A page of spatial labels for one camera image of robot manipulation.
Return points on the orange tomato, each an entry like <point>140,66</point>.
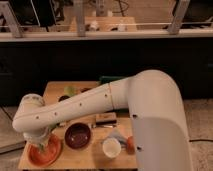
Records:
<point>130,144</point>

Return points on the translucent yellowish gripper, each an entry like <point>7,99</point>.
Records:
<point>41,142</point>

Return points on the green plastic tray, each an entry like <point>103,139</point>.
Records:
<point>108,79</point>

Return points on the light green small cup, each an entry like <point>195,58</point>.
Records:
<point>69,91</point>

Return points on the white cup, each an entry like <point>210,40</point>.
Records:
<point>111,147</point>

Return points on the brown wooden block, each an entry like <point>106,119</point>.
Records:
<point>106,118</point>

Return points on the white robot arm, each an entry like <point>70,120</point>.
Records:
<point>156,109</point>

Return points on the grey cloth piece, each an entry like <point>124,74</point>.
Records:
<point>116,134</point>

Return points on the metal cup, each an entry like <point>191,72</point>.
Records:
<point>64,97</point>

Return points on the dark maroon bowl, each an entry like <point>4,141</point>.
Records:
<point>77,136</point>

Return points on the red-orange bowl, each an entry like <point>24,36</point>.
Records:
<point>45,157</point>

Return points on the brown dried food pile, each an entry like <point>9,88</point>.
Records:
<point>85,89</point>

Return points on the black handled knife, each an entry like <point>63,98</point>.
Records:
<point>101,126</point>

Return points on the wooden table in background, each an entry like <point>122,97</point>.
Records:
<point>107,23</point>

